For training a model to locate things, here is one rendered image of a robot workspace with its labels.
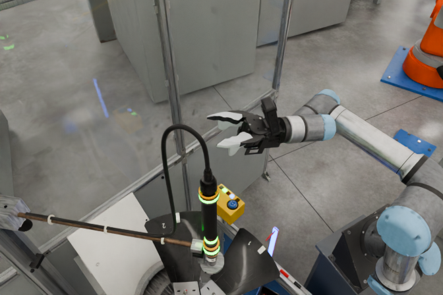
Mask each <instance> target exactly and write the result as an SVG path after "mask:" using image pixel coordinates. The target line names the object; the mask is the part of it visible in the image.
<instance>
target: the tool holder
mask: <svg viewBox="0 0 443 295"><path fill-rule="evenodd" d="M196 242H201V243H202V247H203V240H197V239H193V240H192V244H191V252H192V256H193V257H197V258H198V263H200V266H201V268H202V270H203V271H204V272H205V273H208V274H210V275H215V274H216V273H219V272H220V271H221V270H222V268H223V265H224V258H223V255H222V253H221V252H220V251H219V253H218V262H217V264H216V265H215V266H209V265H208V264H207V262H206V254H205V253H204V248H202V247H201V248H198V247H195V243H196Z"/></svg>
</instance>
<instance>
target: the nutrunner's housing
mask: <svg viewBox="0 0 443 295"><path fill-rule="evenodd" d="M217 189H218V185H217V180H216V178H215V176H214V175H213V174H212V170H211V169H210V171H209V172H206V169H205V170H204V175H203V176H202V178H201V179H200V191H201V192H202V193H203V194H205V195H212V194H214V193H215V192H216V191H217ZM206 262H207V264H208V265H209V266H215V265H216V264H217V262H218V255H216V256H215V257H208V256H207V255H206Z"/></svg>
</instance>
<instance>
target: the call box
mask: <svg viewBox="0 0 443 295"><path fill-rule="evenodd" d="M221 185H222V186H223V187H224V188H225V189H227V188H226V187H225V186H224V185H223V184H220V185H219V186H218V187H220V186H221ZM224 188H223V189H224ZM228 191H229V192H231V191H230V190H229V189H227V192H228ZM231 194H233V195H234V196H235V197H234V198H230V197H229V196H230V195H231ZM231 194H230V195H227V194H226V192H224V191H222V190H221V189H220V188H219V200H218V201H217V214H218V215H219V216H220V217H221V218H222V219H223V220H224V221H226V222H227V223H228V224H229V225H231V224H232V223H234V222H235V221H236V220H237V219H238V218H239V217H240V216H241V215H242V214H243V213H244V210H245V203H244V202H243V201H242V200H241V199H240V201H239V202H237V207H236V208H233V209H232V208H230V207H229V206H228V203H229V201H231V200H235V199H237V198H238V197H237V196H236V195H235V194H234V193H233V192H231Z"/></svg>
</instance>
